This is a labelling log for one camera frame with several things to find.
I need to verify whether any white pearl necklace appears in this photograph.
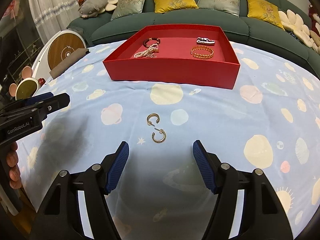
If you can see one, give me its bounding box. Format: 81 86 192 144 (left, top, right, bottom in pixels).
133 42 160 59

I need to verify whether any round mouse ear mirror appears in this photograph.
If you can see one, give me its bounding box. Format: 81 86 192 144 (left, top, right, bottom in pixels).
9 66 46 100

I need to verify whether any gold chain bangle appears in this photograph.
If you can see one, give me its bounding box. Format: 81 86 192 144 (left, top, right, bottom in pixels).
190 45 214 60

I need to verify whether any blue patterned bed sheet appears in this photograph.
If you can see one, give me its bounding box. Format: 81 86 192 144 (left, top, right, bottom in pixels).
18 42 319 239

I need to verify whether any red monkey plush toy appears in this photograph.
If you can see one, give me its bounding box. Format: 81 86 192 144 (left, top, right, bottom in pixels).
309 4 320 36

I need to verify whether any gold hoop earring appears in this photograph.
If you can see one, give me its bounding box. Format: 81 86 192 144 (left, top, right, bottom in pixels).
146 113 160 127
151 128 167 144

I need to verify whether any cream flower shaped cushion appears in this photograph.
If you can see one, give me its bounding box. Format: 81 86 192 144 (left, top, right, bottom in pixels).
278 9 314 48

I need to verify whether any person left hand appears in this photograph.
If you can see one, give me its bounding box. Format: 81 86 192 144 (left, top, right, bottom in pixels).
6 142 22 190

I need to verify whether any grey pig plush toy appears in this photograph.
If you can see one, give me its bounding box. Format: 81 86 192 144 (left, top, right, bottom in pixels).
79 0 108 18

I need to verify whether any round wooden white appliance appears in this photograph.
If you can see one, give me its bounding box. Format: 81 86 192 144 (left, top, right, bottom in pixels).
31 29 86 80

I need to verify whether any yellow embroidered cushion right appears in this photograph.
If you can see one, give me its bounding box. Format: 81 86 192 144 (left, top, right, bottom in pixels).
247 0 285 30

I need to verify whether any grey-green embroidered cushion left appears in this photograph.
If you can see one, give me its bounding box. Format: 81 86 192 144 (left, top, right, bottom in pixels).
111 0 145 20

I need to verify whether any white lace curtain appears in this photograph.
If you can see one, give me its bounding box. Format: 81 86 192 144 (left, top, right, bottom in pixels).
28 0 79 44

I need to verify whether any black bead bracelet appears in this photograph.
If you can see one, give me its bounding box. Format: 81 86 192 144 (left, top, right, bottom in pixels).
142 37 162 49

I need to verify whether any brown rectangular pad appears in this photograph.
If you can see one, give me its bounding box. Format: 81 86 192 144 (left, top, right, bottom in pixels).
49 48 89 79

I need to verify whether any red tray box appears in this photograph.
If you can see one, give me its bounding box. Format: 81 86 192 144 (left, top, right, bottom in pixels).
103 24 240 89

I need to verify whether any dark green sofa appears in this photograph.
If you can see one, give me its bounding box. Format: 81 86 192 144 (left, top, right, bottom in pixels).
68 0 319 76

